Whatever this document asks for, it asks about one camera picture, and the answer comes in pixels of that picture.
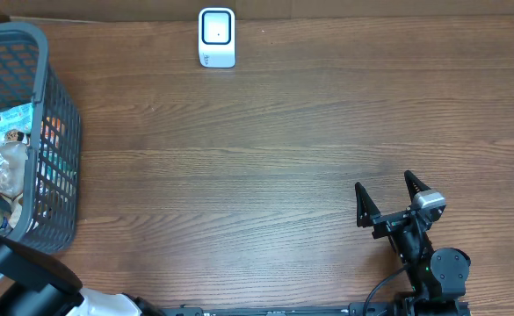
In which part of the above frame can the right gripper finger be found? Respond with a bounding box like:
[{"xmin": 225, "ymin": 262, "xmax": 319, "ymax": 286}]
[
  {"xmin": 404, "ymin": 170, "xmax": 431, "ymax": 200},
  {"xmin": 355, "ymin": 182, "xmax": 380, "ymax": 227}
]

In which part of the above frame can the clear brown bread bag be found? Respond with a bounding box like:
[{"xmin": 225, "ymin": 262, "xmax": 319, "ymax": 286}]
[{"xmin": 0, "ymin": 129, "xmax": 28, "ymax": 233}]

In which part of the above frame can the orange snack packet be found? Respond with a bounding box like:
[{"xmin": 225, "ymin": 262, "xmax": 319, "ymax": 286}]
[{"xmin": 40, "ymin": 117, "xmax": 67, "ymax": 148}]

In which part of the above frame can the small teal white packet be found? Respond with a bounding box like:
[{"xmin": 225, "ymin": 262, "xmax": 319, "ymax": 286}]
[{"xmin": 40, "ymin": 150, "xmax": 76, "ymax": 195}]

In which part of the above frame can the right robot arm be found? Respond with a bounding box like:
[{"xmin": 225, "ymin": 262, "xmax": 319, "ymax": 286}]
[{"xmin": 348, "ymin": 170, "xmax": 471, "ymax": 315}]

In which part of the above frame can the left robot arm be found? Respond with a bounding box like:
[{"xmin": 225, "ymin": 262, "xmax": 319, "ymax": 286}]
[{"xmin": 0, "ymin": 236, "xmax": 163, "ymax": 315}]

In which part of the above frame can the white barcode scanner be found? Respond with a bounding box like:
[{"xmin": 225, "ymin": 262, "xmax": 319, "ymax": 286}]
[{"xmin": 198, "ymin": 7, "xmax": 235, "ymax": 68}]

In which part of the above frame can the teal white snack packet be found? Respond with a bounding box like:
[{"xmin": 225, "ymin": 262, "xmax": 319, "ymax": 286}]
[{"xmin": 0, "ymin": 103, "xmax": 33, "ymax": 147}]

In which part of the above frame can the grey plastic shopping basket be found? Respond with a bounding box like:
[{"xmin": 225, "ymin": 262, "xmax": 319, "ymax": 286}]
[{"xmin": 0, "ymin": 22, "xmax": 82, "ymax": 254}]

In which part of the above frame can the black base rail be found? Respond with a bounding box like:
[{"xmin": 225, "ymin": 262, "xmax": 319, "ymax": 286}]
[{"xmin": 159, "ymin": 300, "xmax": 472, "ymax": 316}]

